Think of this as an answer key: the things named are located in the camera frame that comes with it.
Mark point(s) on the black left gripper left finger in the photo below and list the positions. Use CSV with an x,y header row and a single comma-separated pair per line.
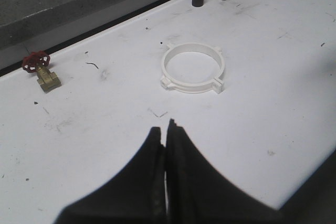
x,y
135,195

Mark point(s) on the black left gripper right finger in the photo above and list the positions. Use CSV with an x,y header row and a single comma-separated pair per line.
x,y
198,193

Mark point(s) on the white half clamp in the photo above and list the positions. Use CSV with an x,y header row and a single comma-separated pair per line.
x,y
203,62
170,83

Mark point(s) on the brass valve red handwheel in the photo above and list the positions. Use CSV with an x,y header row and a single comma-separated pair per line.
x,y
38,62

